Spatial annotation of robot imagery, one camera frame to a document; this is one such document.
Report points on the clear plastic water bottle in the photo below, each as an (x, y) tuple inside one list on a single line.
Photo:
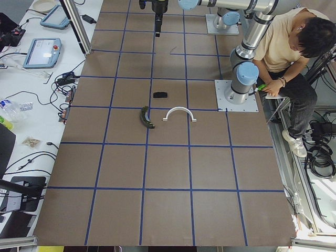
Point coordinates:
[(13, 110)]

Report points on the small bag of parts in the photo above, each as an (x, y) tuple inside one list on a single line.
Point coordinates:
[(31, 142)]

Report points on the seated person beige shirt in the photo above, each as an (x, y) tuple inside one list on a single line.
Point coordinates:
[(290, 41)]

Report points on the green metal brake shoe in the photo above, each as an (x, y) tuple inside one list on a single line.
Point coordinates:
[(145, 118)]

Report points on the black brake pad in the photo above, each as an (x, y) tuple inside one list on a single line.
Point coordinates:
[(160, 95)]

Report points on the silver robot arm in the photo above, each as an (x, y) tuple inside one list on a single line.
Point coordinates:
[(225, 18), (244, 70)]

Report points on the white curved plastic bracket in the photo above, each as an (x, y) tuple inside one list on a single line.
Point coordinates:
[(180, 111)]

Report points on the near blue teach pendant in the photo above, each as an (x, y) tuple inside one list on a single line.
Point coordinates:
[(43, 53)]

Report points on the white round bowl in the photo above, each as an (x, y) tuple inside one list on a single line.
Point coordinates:
[(44, 6)]

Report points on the blue teach pendant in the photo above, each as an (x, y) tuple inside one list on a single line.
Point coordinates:
[(43, 53), (56, 18)]

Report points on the black monitor stand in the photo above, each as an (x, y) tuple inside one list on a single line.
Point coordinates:
[(22, 193)]

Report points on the black power adapter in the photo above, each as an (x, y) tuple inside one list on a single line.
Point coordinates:
[(88, 19)]

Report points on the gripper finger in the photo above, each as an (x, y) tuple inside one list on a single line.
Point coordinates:
[(158, 24)]

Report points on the aluminium frame post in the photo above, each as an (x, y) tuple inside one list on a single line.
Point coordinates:
[(73, 16)]

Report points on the far blue teach pendant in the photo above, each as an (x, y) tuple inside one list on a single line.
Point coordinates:
[(56, 18)]

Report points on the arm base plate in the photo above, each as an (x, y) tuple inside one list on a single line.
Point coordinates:
[(229, 101), (211, 30)]

